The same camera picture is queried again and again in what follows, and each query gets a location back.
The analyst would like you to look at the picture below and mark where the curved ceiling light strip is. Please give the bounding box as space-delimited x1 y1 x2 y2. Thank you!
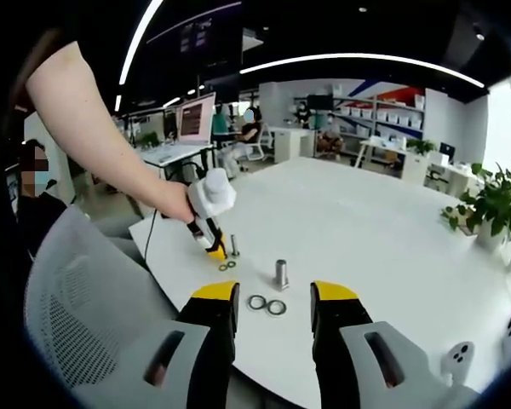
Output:
118 0 166 86
239 53 486 89

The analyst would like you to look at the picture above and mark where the white table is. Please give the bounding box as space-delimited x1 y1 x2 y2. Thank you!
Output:
353 138 431 182

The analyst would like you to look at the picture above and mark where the shelf with white bins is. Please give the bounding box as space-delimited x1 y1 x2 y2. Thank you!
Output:
331 83 427 142

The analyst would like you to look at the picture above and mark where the grey mesh office chair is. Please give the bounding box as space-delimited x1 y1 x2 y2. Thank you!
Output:
23 204 180 393

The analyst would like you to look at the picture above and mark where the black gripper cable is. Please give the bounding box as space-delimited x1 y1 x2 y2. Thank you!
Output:
143 207 159 262

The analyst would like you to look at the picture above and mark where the person's left hand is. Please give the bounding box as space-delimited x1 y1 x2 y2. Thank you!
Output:
154 181 196 225

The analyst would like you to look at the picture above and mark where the thick steel threaded stud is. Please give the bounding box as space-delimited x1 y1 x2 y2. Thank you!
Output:
273 258 291 292

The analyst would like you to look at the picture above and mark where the white office chair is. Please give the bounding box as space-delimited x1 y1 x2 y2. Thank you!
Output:
240 125 274 164

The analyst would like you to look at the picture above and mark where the small potted plant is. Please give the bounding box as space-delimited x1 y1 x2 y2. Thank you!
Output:
406 138 438 157

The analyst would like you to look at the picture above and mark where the pink-screen monitor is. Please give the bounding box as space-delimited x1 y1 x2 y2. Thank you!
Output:
176 91 218 146

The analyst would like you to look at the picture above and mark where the white cabinet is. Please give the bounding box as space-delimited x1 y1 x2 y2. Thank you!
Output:
272 126 317 164

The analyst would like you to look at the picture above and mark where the white standing desk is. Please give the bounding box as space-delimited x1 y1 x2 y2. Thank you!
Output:
139 142 217 182

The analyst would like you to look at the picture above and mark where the white handheld controller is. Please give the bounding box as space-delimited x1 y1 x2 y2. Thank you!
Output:
440 340 476 387

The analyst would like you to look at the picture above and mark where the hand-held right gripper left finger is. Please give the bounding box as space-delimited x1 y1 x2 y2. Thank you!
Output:
74 279 241 409

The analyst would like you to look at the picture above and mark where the potted green plant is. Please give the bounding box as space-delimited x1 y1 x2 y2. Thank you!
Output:
441 161 511 253

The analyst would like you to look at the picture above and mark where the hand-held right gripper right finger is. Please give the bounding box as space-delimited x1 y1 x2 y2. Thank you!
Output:
309 279 482 409

